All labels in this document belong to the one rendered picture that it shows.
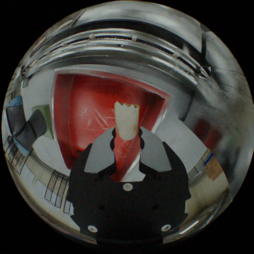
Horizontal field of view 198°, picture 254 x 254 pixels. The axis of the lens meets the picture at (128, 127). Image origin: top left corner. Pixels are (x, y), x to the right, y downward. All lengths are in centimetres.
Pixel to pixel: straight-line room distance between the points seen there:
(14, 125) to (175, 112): 65
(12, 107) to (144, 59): 48
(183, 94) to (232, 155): 28
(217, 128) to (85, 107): 41
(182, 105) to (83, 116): 39
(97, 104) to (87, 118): 7
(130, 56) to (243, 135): 35
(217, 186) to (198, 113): 680
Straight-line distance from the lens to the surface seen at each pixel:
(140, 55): 26
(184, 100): 36
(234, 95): 26
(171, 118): 35
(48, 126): 48
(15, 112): 40
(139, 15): 37
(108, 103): 29
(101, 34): 34
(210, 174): 412
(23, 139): 43
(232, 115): 24
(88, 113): 32
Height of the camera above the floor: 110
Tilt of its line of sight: 61 degrees down
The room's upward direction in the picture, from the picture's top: 177 degrees clockwise
